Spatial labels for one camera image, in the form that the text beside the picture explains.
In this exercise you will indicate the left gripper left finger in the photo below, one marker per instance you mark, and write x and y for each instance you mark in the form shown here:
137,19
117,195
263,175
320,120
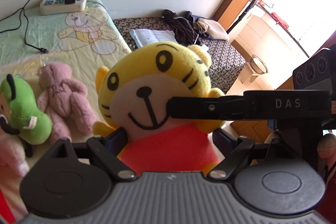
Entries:
104,155

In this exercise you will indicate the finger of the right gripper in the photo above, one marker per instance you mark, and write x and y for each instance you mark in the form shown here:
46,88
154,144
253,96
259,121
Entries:
220,108

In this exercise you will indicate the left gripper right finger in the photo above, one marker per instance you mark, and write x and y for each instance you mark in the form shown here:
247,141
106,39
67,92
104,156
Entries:
236,153

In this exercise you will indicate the yellow tiger plush toy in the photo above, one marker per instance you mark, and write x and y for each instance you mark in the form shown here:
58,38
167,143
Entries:
133,95

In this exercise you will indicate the mauve teddy bear plush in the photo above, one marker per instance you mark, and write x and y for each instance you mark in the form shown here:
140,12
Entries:
63,97

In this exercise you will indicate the green plush toy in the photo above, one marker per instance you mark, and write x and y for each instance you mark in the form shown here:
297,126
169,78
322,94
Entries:
20,115

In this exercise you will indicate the metal bowl on stool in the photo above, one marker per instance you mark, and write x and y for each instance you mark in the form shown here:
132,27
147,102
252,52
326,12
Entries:
252,70

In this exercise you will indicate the patterned dark blanket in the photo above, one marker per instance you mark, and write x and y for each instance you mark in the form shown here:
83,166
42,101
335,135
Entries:
227,62

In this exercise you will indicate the beige cloth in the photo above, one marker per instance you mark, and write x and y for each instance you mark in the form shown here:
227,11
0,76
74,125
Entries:
211,28

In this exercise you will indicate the dark striped cloth bundle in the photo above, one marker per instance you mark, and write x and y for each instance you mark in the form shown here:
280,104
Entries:
184,32

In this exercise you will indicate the pink fluffy plush toy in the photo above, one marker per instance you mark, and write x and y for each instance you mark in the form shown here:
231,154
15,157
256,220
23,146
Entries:
12,151

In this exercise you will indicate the green cartoon bed sheet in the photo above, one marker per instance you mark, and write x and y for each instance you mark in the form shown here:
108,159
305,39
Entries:
52,33

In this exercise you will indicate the white printed paper sheet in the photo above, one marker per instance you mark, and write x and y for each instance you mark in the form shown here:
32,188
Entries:
144,37

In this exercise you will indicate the red cardboard box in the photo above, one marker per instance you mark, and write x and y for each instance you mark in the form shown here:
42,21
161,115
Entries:
5,212

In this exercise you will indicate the white power strip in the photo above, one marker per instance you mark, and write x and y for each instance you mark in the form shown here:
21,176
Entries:
49,7

